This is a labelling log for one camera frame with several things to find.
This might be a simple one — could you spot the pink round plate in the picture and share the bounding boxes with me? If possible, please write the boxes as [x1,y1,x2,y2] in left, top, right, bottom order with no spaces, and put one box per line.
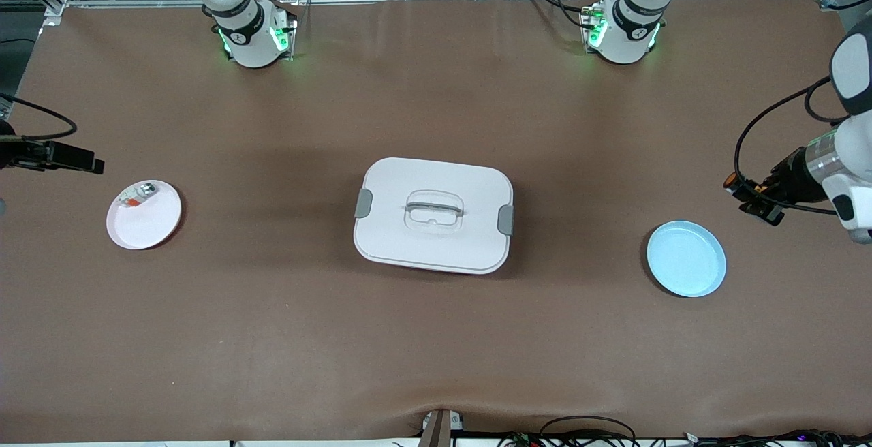
[106,179,183,251]

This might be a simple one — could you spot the small white red switch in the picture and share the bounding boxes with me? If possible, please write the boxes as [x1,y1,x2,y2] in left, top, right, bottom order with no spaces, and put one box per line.
[117,183,159,208]

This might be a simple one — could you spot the tangled black cables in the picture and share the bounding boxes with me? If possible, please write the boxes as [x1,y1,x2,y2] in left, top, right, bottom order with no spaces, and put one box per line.
[681,429,872,447]

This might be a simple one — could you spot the light blue round plate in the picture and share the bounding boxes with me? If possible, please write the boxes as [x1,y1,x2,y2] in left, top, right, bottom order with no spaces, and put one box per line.
[646,220,728,298]

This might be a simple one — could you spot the brown camera mount post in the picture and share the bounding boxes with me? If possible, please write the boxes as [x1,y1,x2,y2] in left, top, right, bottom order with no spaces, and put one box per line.
[418,409,465,447]

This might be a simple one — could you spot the black cable loop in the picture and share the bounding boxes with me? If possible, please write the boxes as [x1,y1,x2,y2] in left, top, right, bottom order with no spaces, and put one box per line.
[540,416,638,447]

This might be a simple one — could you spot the white lidded box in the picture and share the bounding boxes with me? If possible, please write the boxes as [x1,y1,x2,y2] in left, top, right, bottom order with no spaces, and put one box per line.
[353,157,515,276]

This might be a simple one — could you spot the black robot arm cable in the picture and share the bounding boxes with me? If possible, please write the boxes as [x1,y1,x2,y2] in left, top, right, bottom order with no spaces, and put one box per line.
[734,75,854,216]
[0,92,78,142]

